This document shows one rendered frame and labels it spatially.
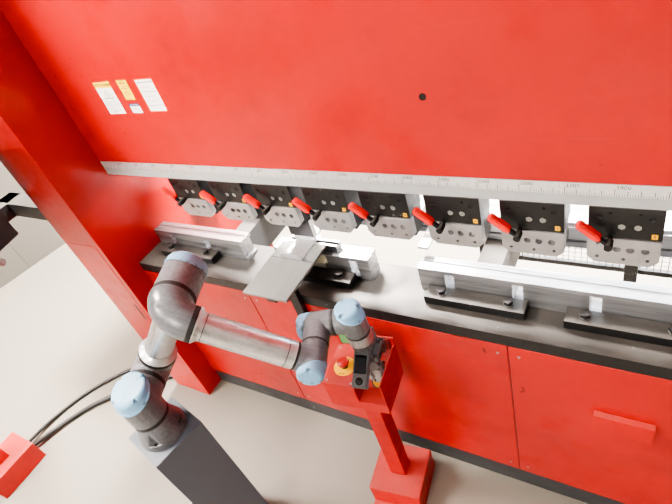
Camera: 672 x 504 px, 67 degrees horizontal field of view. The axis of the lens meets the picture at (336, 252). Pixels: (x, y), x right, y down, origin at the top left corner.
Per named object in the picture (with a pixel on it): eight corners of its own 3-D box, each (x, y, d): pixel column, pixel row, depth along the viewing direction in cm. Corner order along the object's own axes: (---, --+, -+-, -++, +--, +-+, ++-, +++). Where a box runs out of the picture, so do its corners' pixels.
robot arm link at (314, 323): (290, 338, 137) (329, 333, 135) (296, 307, 146) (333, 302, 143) (300, 356, 142) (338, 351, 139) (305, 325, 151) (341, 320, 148)
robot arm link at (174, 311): (136, 311, 118) (333, 371, 127) (152, 277, 126) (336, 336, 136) (130, 339, 125) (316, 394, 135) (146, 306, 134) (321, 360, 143)
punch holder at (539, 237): (502, 251, 136) (498, 201, 125) (511, 230, 141) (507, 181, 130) (564, 258, 128) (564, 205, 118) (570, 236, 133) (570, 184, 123)
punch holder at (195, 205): (186, 214, 198) (166, 179, 187) (200, 201, 203) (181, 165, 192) (214, 217, 190) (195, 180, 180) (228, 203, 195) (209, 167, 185)
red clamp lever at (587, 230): (578, 224, 115) (614, 249, 115) (581, 213, 117) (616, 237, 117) (572, 229, 116) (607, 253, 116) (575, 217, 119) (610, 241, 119)
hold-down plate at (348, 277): (281, 276, 189) (278, 271, 187) (288, 266, 192) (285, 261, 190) (351, 289, 173) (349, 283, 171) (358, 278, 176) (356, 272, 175)
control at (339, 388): (332, 404, 167) (316, 371, 156) (348, 363, 177) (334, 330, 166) (390, 414, 158) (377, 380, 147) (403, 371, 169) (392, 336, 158)
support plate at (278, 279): (243, 293, 169) (242, 291, 168) (284, 242, 185) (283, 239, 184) (286, 303, 160) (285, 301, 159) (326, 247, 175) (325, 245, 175)
